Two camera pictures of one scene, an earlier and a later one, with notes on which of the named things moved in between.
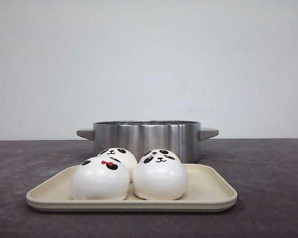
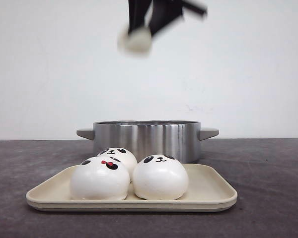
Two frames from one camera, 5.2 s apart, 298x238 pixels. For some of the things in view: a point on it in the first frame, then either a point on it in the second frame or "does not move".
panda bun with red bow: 100,178 does not move
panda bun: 159,158 -> 137,42
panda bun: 160,175 does not move
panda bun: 122,155 does not move
